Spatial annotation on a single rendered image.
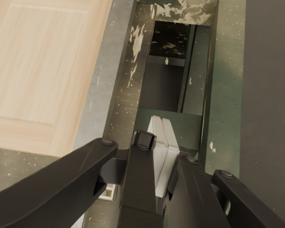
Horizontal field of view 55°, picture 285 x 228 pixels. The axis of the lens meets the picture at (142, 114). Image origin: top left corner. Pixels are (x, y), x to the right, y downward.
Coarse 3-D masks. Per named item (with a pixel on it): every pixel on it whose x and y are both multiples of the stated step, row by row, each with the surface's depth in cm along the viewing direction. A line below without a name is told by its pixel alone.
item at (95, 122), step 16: (112, 0) 63; (128, 0) 63; (112, 16) 62; (128, 16) 62; (112, 32) 60; (128, 32) 62; (112, 48) 58; (96, 64) 57; (112, 64) 57; (96, 80) 56; (112, 80) 56; (96, 96) 54; (112, 96) 55; (96, 112) 53; (112, 112) 57; (80, 128) 52; (96, 128) 52; (80, 144) 51; (80, 224) 46
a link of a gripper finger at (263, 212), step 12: (216, 180) 13; (228, 180) 13; (228, 192) 12; (240, 192) 12; (252, 192) 13; (240, 204) 11; (252, 204) 11; (264, 204) 12; (228, 216) 12; (240, 216) 11; (252, 216) 11; (264, 216) 11; (276, 216) 11
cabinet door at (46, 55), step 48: (0, 0) 68; (48, 0) 67; (96, 0) 66; (0, 48) 63; (48, 48) 62; (96, 48) 61; (0, 96) 58; (48, 96) 58; (0, 144) 54; (48, 144) 53
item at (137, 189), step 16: (144, 144) 14; (128, 160) 12; (144, 160) 13; (128, 176) 11; (144, 176) 11; (128, 192) 9; (144, 192) 10; (128, 208) 8; (144, 208) 9; (112, 224) 9; (128, 224) 7; (144, 224) 7; (160, 224) 7
